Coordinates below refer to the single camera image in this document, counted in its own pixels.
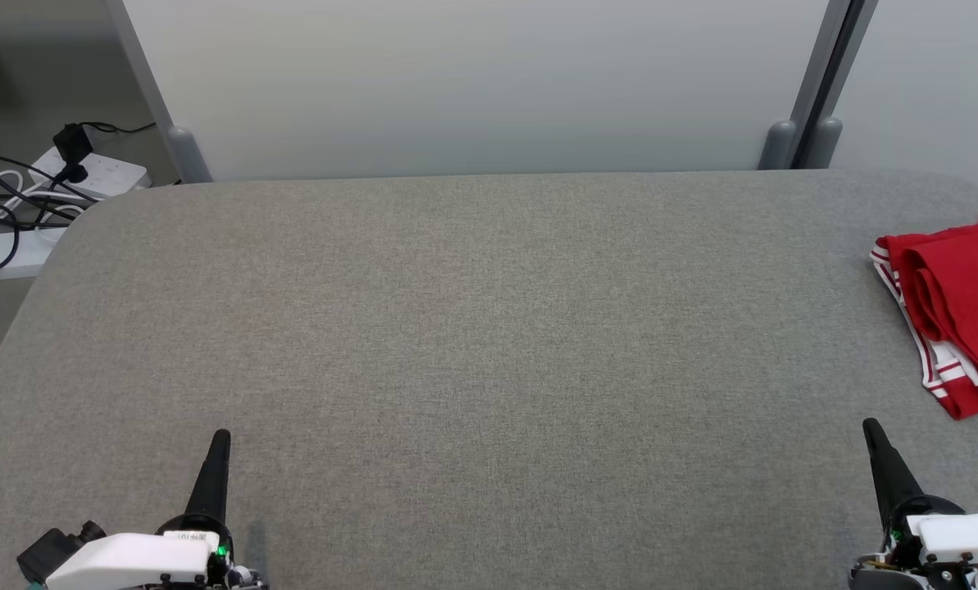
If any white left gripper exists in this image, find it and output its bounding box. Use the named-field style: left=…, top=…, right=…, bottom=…
left=46, top=429, right=270, bottom=590

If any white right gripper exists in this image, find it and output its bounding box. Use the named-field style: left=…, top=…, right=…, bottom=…
left=849, top=418, right=978, bottom=590

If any red white basketball jersey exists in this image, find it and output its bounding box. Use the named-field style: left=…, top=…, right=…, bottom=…
left=869, top=234, right=978, bottom=421

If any white power strip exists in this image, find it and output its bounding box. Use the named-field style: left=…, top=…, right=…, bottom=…
left=28, top=146, right=152, bottom=201
left=0, top=225, right=70, bottom=283

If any black power adapter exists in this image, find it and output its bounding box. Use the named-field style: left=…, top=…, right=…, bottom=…
left=52, top=122, right=96, bottom=186

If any dark grey partition post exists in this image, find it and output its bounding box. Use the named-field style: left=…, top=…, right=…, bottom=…
left=798, top=0, right=880, bottom=170

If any thin black adapter cable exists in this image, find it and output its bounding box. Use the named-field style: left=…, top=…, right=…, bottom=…
left=83, top=120, right=158, bottom=137

